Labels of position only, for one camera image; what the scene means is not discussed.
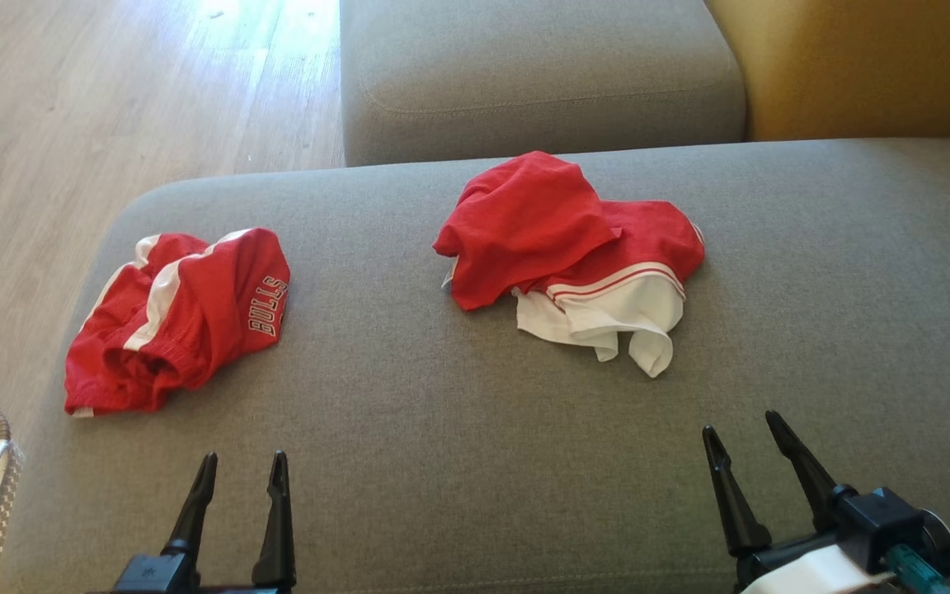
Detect red Bulls basketball shorts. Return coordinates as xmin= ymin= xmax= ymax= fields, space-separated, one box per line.
xmin=63 ymin=228 xmax=291 ymax=417

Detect red and white T-shirt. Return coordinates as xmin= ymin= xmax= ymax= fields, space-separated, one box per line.
xmin=432 ymin=150 xmax=706 ymax=379

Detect right camera teal-plug cable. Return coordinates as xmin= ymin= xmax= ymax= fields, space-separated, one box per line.
xmin=886 ymin=543 xmax=950 ymax=594

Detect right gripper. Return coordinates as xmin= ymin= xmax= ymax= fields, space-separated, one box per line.
xmin=703 ymin=410 xmax=898 ymax=594

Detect large grey sofa seat cushion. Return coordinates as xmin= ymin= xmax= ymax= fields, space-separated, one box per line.
xmin=0 ymin=138 xmax=950 ymax=594

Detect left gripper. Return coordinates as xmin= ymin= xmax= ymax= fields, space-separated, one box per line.
xmin=162 ymin=450 xmax=297 ymax=594

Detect yellow sofa cushion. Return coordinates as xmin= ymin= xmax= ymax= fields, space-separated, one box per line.
xmin=704 ymin=0 xmax=950 ymax=143

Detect small grey sofa cushion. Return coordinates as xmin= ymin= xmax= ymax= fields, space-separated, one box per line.
xmin=339 ymin=0 xmax=748 ymax=168

